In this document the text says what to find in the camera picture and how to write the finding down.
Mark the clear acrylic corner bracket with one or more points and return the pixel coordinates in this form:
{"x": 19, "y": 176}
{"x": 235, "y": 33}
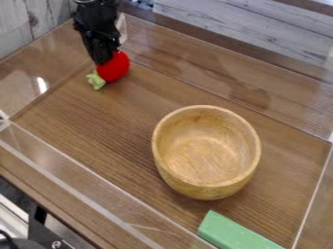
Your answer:
{"x": 121, "y": 27}

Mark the clear acrylic tray wall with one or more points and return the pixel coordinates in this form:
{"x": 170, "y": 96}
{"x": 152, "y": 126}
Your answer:
{"x": 105, "y": 214}

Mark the red plush strawberry toy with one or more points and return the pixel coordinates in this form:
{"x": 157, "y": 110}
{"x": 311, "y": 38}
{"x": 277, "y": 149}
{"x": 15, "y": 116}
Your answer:
{"x": 109, "y": 72}

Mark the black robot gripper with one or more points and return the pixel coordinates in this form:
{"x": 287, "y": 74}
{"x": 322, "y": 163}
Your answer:
{"x": 96, "y": 23}

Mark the black table leg bracket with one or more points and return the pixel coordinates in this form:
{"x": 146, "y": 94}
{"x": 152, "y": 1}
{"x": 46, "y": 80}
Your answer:
{"x": 41, "y": 234}

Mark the green rectangular block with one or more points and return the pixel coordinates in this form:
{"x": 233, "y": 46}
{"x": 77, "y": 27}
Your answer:
{"x": 228, "y": 235}

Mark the wooden bowl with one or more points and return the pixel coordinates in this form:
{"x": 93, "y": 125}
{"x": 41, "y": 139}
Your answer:
{"x": 207, "y": 151}

